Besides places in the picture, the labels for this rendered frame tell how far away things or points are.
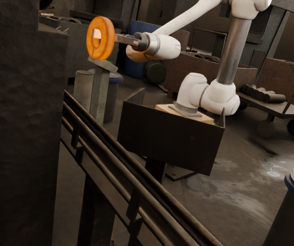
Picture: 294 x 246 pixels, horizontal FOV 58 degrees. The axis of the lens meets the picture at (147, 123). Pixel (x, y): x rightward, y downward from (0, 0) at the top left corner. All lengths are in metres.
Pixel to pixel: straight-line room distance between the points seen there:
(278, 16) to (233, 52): 4.91
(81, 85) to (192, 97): 0.73
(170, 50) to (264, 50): 5.27
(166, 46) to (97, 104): 0.94
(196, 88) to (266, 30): 4.67
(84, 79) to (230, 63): 0.92
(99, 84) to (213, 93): 0.80
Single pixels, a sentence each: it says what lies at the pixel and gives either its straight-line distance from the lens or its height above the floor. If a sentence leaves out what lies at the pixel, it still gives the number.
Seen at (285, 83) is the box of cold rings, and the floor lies 0.45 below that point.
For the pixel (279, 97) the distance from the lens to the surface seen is 3.38.
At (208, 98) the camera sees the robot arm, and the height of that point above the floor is 0.55.
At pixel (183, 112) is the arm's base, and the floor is 0.41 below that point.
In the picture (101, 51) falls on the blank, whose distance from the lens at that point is 0.99.
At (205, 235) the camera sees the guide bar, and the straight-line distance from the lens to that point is 0.44.
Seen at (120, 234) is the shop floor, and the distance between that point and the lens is 1.32.
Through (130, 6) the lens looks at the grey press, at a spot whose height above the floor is 1.10.
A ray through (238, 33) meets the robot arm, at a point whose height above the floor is 0.95.
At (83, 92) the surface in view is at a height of 0.40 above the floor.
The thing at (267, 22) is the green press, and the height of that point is 1.35.
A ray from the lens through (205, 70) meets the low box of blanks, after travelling 3.30.
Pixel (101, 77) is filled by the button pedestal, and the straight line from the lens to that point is 1.93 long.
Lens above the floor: 0.92
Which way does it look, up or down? 21 degrees down
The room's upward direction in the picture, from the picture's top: 12 degrees clockwise
